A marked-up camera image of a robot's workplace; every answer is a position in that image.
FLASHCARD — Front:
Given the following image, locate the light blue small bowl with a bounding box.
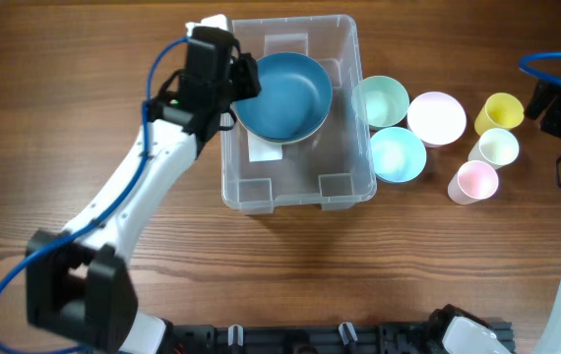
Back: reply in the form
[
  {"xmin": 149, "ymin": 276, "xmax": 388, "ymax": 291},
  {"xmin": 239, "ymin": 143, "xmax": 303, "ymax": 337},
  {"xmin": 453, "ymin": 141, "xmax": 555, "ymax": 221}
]
[{"xmin": 370, "ymin": 127, "xmax": 427, "ymax": 184}]

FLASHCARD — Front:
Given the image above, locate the left blue cable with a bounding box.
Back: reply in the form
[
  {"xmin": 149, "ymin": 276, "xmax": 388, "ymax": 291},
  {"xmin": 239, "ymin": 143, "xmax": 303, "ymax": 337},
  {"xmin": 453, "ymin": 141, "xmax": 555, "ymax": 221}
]
[{"xmin": 0, "ymin": 34, "xmax": 191, "ymax": 354}]

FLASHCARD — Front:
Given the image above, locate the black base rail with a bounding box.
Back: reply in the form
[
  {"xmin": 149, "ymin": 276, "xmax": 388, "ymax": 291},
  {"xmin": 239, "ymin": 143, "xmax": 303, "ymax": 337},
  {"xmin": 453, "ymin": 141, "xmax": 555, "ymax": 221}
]
[{"xmin": 158, "ymin": 304, "xmax": 516, "ymax": 354}]

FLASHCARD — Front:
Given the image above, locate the pink cup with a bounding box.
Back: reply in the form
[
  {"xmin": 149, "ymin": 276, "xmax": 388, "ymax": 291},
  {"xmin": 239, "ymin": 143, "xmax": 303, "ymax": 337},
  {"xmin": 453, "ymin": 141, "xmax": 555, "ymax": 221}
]
[{"xmin": 448, "ymin": 160, "xmax": 499, "ymax": 205}]

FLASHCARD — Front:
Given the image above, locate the mint green small bowl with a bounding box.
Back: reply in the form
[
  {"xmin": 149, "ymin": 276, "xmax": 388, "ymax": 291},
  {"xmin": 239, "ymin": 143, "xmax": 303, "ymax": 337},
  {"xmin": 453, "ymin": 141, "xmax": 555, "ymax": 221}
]
[{"xmin": 351, "ymin": 76, "xmax": 410, "ymax": 131}]

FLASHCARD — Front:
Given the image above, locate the clear plastic storage container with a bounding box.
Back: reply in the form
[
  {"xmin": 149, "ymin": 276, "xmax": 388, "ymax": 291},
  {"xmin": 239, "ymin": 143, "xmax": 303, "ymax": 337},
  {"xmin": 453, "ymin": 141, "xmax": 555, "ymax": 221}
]
[{"xmin": 220, "ymin": 15, "xmax": 377, "ymax": 214}]

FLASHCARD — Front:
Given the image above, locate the pink small bowl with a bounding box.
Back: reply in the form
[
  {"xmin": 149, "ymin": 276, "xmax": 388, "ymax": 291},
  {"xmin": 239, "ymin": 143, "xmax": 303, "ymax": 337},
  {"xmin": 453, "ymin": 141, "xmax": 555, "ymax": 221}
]
[{"xmin": 406, "ymin": 91, "xmax": 467, "ymax": 148}]

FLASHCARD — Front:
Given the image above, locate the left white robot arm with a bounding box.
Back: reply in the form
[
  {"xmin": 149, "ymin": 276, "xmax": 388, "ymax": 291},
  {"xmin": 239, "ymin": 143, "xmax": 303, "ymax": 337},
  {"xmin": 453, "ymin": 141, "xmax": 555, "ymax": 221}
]
[{"xmin": 20, "ymin": 53, "xmax": 260, "ymax": 353}]

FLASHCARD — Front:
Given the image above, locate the yellow cup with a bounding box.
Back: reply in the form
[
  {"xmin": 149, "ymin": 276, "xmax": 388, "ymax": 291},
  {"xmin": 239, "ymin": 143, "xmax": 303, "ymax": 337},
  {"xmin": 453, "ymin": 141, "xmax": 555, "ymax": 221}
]
[{"xmin": 474, "ymin": 92, "xmax": 525, "ymax": 136}]

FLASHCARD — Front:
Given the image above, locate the cream cup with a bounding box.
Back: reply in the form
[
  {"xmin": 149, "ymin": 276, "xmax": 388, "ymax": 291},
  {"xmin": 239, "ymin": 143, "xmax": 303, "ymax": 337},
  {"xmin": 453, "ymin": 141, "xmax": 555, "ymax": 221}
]
[{"xmin": 467, "ymin": 128, "xmax": 520, "ymax": 170}]

